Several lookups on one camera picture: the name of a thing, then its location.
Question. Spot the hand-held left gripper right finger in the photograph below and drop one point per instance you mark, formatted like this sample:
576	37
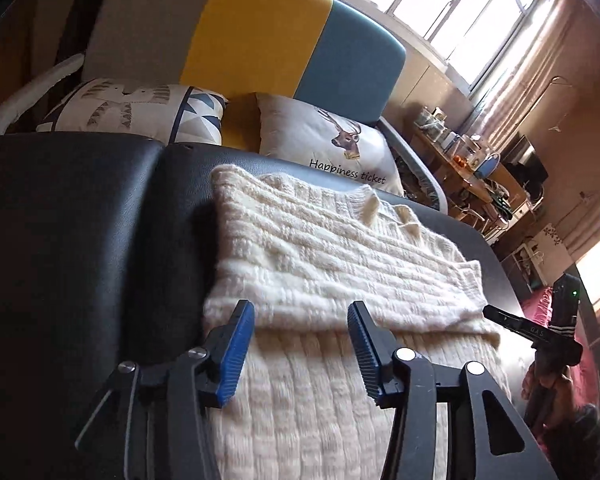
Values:
365	355

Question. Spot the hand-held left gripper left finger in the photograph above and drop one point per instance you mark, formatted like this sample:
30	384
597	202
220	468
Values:
232	355

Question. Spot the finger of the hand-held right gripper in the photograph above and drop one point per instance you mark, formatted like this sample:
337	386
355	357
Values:
510	321

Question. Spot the cream knitted sweater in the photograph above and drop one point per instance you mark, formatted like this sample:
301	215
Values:
330	260

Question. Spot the person's right forearm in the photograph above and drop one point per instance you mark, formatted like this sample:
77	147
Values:
585	435

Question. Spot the person's right hand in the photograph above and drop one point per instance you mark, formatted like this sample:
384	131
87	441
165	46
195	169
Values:
562	395

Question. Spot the pink ruffled bedding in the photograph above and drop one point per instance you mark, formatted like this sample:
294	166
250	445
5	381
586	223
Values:
540	305

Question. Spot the white low shelf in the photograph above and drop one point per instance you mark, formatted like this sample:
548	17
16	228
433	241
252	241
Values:
527	260

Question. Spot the black television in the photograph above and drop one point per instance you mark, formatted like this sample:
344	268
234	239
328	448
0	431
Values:
525	160

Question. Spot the wooden desk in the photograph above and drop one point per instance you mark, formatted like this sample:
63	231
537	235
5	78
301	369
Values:
445	175

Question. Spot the bunch of small oranges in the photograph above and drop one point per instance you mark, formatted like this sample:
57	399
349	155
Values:
459	161

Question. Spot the large white labelled jar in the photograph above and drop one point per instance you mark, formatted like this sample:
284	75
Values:
467	152

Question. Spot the deer print pillow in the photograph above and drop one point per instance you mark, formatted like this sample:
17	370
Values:
330	150

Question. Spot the pink patterned curtain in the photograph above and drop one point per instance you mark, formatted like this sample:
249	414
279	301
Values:
540	75

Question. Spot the geometric print pillow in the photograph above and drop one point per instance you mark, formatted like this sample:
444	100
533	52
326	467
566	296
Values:
130	105

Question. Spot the white framed window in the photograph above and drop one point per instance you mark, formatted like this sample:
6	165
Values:
455	15

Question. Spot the grey yellow blue sofa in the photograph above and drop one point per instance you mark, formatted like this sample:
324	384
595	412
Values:
260	35

